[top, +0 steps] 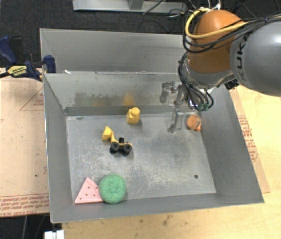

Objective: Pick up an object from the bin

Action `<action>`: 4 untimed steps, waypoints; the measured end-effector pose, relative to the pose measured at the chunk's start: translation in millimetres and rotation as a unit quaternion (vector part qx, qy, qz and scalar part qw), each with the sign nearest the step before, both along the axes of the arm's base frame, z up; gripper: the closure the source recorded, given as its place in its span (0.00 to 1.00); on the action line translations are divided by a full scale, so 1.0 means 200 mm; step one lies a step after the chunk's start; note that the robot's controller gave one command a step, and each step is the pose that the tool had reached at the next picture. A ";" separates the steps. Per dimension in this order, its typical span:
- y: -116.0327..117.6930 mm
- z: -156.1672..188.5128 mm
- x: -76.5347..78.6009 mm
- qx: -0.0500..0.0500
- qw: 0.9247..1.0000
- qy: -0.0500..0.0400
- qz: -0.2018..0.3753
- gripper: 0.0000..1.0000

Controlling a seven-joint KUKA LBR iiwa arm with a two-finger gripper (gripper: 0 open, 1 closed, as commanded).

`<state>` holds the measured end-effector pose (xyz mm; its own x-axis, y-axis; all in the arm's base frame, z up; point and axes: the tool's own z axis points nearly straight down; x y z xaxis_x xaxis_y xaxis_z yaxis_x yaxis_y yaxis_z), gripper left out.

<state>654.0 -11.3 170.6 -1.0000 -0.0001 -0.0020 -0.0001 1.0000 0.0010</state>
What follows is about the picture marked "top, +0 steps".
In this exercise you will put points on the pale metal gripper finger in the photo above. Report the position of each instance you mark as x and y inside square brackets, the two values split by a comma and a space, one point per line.
[177, 122]
[164, 93]

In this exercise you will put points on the orange toy ball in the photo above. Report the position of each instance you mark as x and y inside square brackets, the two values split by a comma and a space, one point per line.
[193, 122]

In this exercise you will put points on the yellow toy bottle block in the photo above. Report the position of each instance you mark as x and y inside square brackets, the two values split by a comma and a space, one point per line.
[132, 117]

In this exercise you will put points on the grey metal bin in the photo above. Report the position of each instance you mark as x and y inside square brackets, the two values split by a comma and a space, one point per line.
[160, 163]

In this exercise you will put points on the yellow toy loader, black wheels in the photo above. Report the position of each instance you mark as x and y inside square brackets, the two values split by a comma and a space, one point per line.
[120, 145]

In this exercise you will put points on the green round sponge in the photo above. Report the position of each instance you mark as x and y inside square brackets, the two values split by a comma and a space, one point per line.
[112, 188]

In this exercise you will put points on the pink triangular block with holes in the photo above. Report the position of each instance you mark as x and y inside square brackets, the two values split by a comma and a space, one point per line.
[87, 193]

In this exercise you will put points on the brown cardboard board, red print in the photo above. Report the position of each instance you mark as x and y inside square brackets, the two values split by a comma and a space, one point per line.
[21, 138]

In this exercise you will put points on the black cylinder on white bracket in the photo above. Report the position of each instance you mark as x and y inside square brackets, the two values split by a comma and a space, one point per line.
[231, 83]

